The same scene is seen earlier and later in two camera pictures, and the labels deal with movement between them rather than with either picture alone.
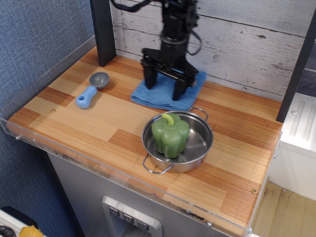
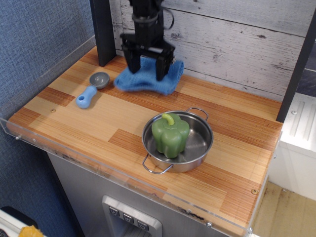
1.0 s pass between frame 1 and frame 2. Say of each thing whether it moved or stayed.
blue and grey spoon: stayed
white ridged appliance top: stayed
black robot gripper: moved
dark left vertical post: stayed
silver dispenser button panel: stayed
